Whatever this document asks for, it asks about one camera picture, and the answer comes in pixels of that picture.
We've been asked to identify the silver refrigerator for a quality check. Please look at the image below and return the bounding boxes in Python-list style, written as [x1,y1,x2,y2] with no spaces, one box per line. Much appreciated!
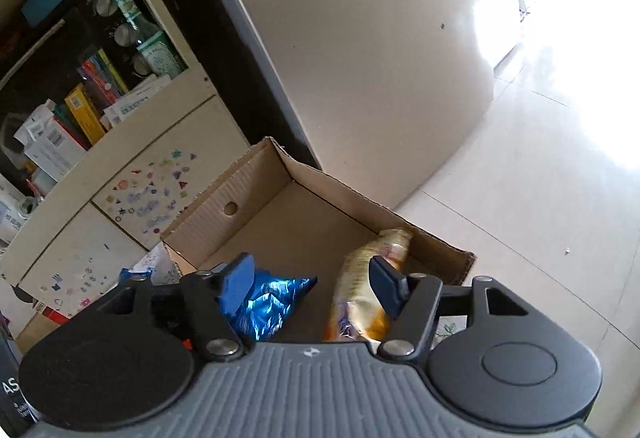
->
[177,0,523,211]

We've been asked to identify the cardboard box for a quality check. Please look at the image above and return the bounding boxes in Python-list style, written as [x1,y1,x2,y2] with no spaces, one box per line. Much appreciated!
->
[160,136,477,344]

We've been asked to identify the teal box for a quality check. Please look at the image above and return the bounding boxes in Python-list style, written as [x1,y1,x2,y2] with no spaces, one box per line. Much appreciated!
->
[52,104,93,151]

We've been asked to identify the large white box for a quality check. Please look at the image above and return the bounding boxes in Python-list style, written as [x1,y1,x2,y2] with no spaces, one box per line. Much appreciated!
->
[14,99,90,183]

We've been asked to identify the cream shelf cabinet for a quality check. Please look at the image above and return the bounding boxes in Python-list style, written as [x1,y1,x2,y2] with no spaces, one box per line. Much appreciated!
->
[0,0,251,304]

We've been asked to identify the red striped box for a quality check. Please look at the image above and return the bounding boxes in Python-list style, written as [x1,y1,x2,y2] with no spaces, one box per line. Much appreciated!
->
[76,49,130,106]

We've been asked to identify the yellow box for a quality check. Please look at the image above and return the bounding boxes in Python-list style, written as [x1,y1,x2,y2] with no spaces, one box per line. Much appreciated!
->
[64,84,108,145]

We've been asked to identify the yellow snack packet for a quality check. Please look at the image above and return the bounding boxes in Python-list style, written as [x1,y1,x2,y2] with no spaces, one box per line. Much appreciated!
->
[324,228,415,354]

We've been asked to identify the blue and white packet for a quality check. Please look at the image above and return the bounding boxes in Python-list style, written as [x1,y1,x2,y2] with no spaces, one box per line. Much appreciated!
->
[118,267,154,288]

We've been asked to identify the white and blue box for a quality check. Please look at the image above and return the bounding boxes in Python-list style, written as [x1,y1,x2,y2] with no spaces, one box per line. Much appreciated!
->
[0,174,32,246]

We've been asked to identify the black canister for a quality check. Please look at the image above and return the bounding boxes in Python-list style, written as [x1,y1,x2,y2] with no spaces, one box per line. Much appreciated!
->
[0,320,40,438]

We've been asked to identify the blue foil snack packet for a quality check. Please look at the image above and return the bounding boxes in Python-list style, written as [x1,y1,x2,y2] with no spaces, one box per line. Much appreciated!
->
[227,269,319,343]

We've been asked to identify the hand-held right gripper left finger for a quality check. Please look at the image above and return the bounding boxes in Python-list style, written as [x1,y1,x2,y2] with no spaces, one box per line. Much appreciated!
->
[97,252,258,363]

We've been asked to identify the flat white box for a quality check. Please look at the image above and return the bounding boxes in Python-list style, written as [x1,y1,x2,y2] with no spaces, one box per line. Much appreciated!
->
[100,74,173,130]

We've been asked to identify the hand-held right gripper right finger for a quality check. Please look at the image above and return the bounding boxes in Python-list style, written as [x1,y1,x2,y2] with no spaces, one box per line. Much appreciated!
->
[368,255,530,362]

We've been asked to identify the green glass bottle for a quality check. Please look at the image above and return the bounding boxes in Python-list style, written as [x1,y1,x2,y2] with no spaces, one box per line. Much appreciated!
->
[109,0,185,80]

